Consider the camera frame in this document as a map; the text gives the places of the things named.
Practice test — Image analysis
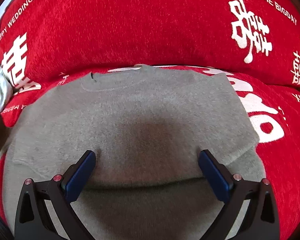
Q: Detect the grey knit sweater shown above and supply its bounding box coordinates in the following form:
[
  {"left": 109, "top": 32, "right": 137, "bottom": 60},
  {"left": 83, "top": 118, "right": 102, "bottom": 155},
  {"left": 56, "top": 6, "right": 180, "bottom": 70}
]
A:
[{"left": 2, "top": 66, "right": 265, "bottom": 239}]

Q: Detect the red wedding bedspread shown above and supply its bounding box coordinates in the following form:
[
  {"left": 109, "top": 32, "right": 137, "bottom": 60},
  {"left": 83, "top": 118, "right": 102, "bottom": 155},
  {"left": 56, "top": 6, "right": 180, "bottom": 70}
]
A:
[{"left": 0, "top": 65, "right": 300, "bottom": 239}]

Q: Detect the red folded wedding quilt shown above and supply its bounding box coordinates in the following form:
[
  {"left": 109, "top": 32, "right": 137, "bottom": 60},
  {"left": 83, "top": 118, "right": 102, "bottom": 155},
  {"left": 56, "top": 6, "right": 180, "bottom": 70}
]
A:
[{"left": 0, "top": 0, "right": 300, "bottom": 88}]

